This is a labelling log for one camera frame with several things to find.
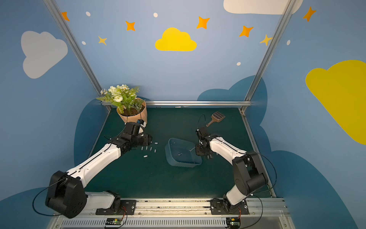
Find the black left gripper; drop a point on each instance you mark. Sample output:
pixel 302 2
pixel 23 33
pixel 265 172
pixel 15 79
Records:
pixel 144 139

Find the aluminium back frame rail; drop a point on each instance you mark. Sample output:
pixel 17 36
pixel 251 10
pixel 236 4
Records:
pixel 199 103

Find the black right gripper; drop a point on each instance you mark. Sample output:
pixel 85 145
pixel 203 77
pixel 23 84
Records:
pixel 202 150

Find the left green circuit board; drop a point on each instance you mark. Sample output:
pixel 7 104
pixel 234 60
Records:
pixel 113 222

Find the green circuit board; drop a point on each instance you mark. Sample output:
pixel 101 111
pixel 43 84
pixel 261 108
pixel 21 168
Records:
pixel 233 223
pixel 113 222

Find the right green circuit board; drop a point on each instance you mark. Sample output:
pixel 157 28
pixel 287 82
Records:
pixel 233 223

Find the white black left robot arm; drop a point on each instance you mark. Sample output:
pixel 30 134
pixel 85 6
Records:
pixel 66 192

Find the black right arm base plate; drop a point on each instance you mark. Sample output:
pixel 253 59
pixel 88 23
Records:
pixel 223 207

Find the brown grid brush tool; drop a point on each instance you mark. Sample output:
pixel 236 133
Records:
pixel 216 117

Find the aluminium left corner post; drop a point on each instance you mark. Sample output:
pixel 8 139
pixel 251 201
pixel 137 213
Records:
pixel 65 29

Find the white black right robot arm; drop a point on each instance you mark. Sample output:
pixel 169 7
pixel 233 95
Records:
pixel 249 172

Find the aluminium corner post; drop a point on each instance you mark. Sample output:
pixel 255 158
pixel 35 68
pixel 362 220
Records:
pixel 65 29
pixel 281 26

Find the terracotta ribbed flower pot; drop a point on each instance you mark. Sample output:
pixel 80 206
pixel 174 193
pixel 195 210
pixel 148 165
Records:
pixel 140 115

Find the artificial white flower plant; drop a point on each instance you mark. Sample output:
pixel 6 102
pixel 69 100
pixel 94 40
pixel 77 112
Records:
pixel 123 97

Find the teal plastic storage box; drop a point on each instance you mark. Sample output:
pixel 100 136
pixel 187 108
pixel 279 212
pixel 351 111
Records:
pixel 181 153

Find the aluminium right corner post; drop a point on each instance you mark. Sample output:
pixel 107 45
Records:
pixel 281 26

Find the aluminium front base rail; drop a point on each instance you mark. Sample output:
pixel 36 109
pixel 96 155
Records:
pixel 184 213

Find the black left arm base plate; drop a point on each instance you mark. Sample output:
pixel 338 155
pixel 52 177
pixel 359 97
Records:
pixel 126 206

